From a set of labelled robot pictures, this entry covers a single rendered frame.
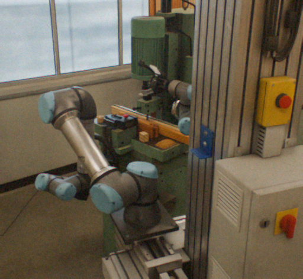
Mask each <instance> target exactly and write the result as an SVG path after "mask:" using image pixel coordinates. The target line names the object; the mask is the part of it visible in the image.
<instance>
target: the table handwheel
mask: <svg viewBox="0 0 303 279"><path fill-rule="evenodd" d="M94 139H95V140H98V141H100V142H102V143H103V144H104V145H105V146H106V147H107V149H108V151H109V153H110V155H109V154H107V155H106V156H105V158H106V159H107V161H108V162H109V163H110V164H114V167H116V168H118V169H119V171H120V162H119V159H118V158H120V157H122V156H123V155H126V154H127V153H128V152H127V153H124V154H121V155H120V154H118V153H116V152H115V150H114V148H113V147H112V145H111V144H110V143H109V141H108V140H107V139H105V138H104V137H102V136H100V135H95V134H94Z"/></svg>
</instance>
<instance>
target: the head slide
mask: <svg viewBox="0 0 303 279"><path fill-rule="evenodd" d="M178 35H179V34H178V33H174V32H170V31H167V27H165V70H164V73H165V75H166V77H167V79H169V80H171V79H173V80H177V70H178ZM157 96H158V97H160V98H163V109H164V110H166V111H168V110H170V109H172V106H170V107H169V105H172V104H173V103H174V101H175V100H176V97H175V98H173V96H171V95H168V94H167V93H166V91H165V92H164V93H161V94H158V95H157Z"/></svg>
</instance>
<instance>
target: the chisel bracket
mask: <svg viewBox="0 0 303 279"><path fill-rule="evenodd" d="M160 102H163V98H160V97H158V96H152V100H144V99H140V100H137V101H136V104H137V107H141V109H137V113H141V114H143V115H149V114H150V113H153V112H157V111H158V110H160V106H158V103H160Z"/></svg>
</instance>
